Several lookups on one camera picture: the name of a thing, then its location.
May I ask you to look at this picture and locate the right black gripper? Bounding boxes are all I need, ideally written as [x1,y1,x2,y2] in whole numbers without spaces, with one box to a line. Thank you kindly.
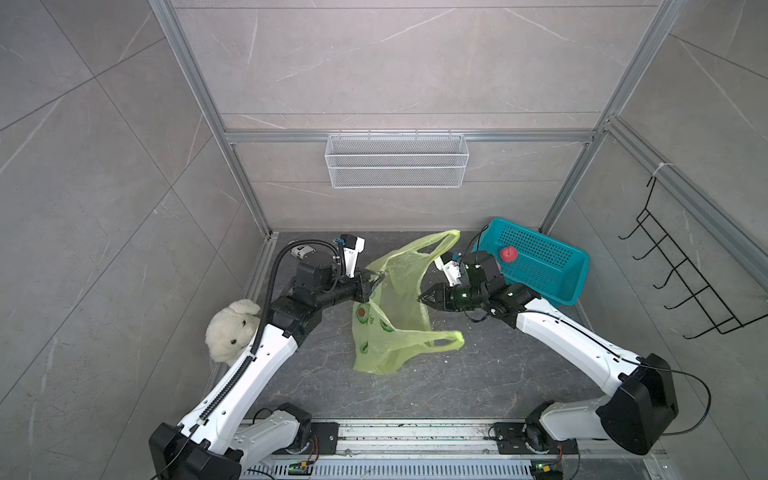
[417,283,486,311]

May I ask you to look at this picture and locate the yellow-green plastic bag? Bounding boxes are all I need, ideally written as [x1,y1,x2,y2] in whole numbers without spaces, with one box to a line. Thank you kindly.
[352,230,465,375]

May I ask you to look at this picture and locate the red peach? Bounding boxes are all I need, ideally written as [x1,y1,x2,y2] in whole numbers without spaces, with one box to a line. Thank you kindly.
[499,246,519,263]

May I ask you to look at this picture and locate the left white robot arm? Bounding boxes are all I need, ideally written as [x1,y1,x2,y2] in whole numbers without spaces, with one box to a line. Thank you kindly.
[149,269,385,479]

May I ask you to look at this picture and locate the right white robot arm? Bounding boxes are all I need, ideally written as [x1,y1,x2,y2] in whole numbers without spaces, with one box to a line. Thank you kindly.
[419,283,679,455]

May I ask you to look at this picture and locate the small flag-patterned toy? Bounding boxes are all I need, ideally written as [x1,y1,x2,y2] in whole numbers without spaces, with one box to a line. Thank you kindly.
[290,244,315,260]

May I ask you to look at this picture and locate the teal plastic basket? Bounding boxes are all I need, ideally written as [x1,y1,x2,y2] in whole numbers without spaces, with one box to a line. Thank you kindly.
[473,218,590,306]

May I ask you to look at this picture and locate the white plush dog toy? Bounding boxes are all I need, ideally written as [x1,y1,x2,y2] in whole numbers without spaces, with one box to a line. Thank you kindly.
[205,299,261,366]

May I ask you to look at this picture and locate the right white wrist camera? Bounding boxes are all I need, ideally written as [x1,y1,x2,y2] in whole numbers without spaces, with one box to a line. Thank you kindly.
[434,252,462,287]

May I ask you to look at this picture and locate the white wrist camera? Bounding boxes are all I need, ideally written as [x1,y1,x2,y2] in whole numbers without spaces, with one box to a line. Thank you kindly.
[337,234,365,278]
[434,252,462,287]

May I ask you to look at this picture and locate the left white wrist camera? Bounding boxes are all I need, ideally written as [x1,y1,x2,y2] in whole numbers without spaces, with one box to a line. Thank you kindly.
[337,234,365,278]

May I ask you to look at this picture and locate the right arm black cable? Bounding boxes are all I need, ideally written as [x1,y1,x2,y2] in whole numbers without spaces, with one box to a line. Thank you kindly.
[527,308,713,437]

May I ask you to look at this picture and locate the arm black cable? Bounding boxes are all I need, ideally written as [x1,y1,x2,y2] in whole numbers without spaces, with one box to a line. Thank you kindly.
[527,308,713,437]
[251,238,343,355]

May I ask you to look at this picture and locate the white wire mesh basket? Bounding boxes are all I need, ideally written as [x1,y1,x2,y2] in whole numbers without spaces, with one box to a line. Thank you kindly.
[325,133,469,189]

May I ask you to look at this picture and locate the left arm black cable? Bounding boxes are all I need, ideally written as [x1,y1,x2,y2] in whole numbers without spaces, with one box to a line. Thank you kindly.
[251,238,343,355]

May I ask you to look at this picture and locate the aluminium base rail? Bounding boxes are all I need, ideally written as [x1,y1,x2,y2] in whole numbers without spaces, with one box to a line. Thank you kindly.
[161,418,667,480]

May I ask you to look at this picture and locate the black wire hook rack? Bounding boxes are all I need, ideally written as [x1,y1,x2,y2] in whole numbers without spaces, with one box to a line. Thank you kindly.
[618,176,767,340]

